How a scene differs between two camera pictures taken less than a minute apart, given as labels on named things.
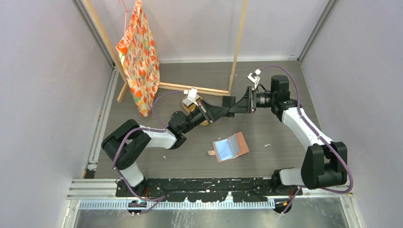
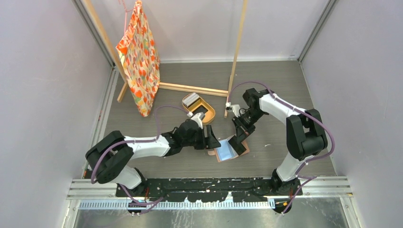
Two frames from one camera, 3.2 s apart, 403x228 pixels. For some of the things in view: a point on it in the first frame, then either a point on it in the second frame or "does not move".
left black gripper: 210,112 to 210,141
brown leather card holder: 225,149 does not move
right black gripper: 244,105 to 241,128
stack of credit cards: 187,102 does not move
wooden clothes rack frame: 114,53 does not move
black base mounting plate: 209,190 does not move
